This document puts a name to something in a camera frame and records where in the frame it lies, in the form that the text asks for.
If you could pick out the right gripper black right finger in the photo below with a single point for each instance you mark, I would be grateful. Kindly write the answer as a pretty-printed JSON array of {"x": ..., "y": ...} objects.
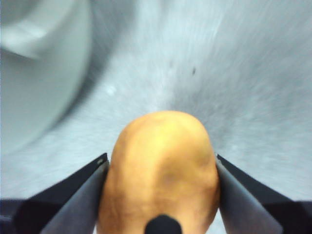
[{"x": 248, "y": 209}]

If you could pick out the brown potato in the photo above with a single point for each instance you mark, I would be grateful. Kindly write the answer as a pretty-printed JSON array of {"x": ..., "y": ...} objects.
[{"x": 158, "y": 158}]

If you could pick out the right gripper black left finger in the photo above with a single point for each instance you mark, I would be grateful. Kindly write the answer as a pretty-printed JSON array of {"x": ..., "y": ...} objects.
[{"x": 61, "y": 209}]

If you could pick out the sage green electric cooking pot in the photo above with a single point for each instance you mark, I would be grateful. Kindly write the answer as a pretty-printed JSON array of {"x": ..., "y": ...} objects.
[{"x": 36, "y": 73}]

